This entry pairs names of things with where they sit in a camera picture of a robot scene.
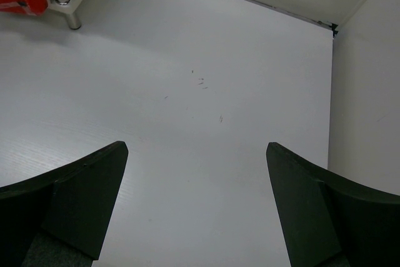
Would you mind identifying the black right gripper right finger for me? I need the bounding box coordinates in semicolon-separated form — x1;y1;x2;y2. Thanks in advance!
266;142;399;266

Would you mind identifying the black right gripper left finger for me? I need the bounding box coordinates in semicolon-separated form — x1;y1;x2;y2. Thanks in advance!
1;141;129;266

